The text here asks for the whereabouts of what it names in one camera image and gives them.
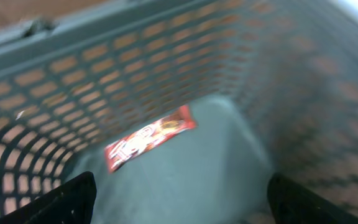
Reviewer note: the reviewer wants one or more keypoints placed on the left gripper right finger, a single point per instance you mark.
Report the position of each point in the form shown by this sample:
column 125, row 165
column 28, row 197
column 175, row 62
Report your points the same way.
column 291, row 203

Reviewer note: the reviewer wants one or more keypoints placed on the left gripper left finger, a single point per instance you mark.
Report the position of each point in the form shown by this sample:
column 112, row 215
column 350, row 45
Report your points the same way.
column 70, row 203

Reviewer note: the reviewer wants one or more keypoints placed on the red Top chocolate bar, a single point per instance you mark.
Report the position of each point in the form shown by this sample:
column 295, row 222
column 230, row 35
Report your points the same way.
column 148, row 137

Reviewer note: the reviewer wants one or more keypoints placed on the grey plastic mesh basket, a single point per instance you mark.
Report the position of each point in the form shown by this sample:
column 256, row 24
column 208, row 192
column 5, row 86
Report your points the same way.
column 272, row 86

